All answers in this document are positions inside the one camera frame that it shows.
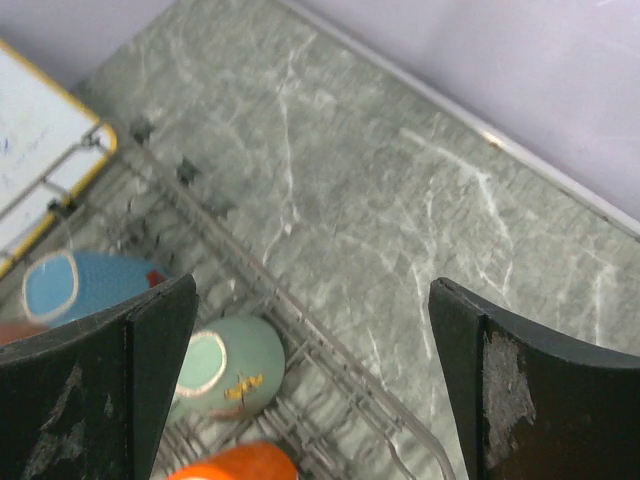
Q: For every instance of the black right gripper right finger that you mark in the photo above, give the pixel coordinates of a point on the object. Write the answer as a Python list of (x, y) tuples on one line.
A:
[(528, 401)]

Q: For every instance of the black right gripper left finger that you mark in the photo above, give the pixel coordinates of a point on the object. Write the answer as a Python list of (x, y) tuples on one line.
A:
[(90, 399)]

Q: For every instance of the orange mug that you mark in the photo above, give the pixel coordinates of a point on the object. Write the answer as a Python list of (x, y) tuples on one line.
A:
[(259, 460)]

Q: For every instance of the dark blue textured mug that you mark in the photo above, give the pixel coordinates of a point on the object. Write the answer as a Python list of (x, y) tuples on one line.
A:
[(66, 285)]

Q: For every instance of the mint green mug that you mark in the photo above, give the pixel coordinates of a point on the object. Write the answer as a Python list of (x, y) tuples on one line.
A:
[(233, 368)]

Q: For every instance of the yellow framed whiteboard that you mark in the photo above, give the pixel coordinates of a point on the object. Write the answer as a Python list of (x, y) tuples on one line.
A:
[(52, 148)]

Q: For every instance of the grey wire dish rack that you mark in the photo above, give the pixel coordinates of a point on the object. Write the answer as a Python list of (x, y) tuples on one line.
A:
[(333, 416)]

